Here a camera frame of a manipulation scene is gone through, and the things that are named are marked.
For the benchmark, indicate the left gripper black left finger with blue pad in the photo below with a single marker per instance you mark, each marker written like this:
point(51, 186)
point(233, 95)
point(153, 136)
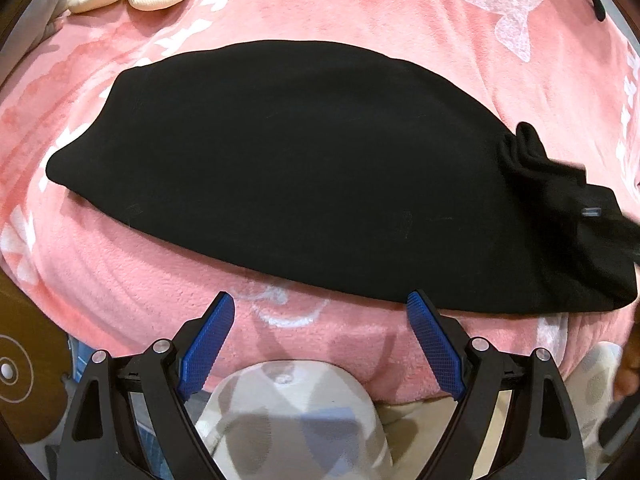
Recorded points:
point(100, 438)

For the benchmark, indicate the black pants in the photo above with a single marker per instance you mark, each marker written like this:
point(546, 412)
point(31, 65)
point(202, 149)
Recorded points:
point(341, 168)

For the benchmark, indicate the person's right hand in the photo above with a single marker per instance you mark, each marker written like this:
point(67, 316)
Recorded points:
point(626, 382)

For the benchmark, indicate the brown round wooden furniture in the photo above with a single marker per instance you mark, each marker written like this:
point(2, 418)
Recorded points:
point(34, 360)

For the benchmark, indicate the white grey patterned bed sheet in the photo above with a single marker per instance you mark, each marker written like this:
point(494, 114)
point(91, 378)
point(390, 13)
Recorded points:
point(346, 411)

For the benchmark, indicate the small black object on bed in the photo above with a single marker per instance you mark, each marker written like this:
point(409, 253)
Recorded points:
point(599, 10)

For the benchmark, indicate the grey plush toy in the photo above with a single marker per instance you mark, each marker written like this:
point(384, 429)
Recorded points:
point(37, 23)

